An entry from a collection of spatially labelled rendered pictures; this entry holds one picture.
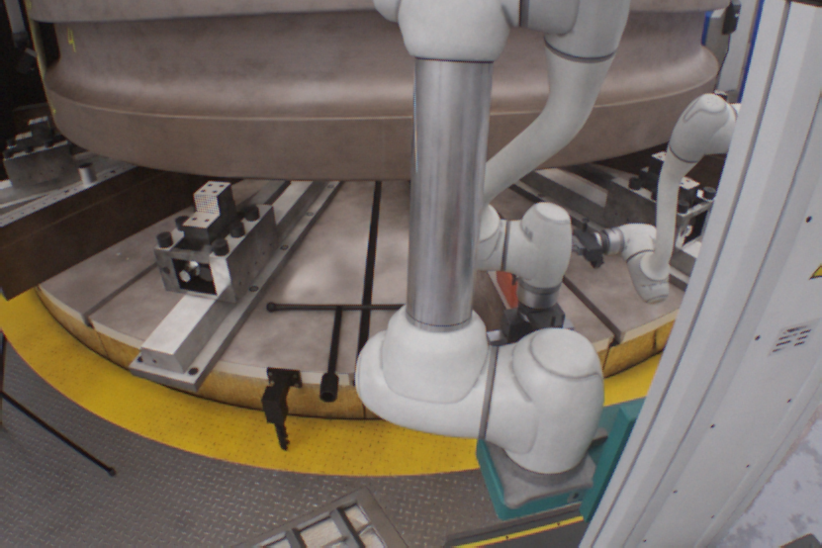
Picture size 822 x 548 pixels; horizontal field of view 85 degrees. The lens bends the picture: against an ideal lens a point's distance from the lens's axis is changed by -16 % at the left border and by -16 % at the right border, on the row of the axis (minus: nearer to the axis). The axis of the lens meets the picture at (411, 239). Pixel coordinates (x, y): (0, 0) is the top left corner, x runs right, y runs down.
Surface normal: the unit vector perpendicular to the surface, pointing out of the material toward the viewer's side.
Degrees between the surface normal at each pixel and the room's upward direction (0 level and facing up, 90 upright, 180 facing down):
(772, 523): 0
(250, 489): 0
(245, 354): 0
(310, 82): 72
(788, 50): 90
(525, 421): 80
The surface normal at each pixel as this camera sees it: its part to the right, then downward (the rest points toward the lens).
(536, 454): -0.40, 0.52
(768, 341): 0.20, 0.51
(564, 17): -0.08, 0.83
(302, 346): 0.00, -0.85
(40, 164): 0.54, 0.44
